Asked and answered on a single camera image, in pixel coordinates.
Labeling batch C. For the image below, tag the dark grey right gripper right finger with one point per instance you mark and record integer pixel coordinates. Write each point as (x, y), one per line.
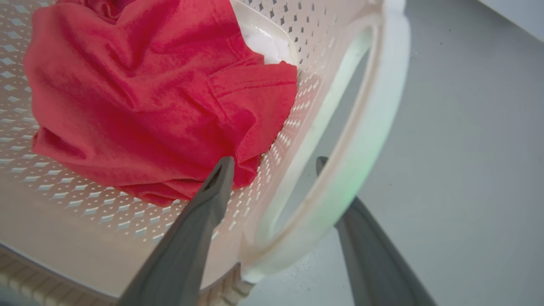
(374, 263)

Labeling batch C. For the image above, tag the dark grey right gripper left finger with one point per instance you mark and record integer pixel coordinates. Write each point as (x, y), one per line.
(187, 250)

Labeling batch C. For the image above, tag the red cloth garment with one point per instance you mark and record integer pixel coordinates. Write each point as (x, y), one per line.
(140, 93)

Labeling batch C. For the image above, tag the white perforated plastic laundry basket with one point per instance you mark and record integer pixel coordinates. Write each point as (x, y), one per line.
(127, 221)

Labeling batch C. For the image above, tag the white cloth garment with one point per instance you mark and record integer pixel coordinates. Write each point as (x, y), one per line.
(268, 47)

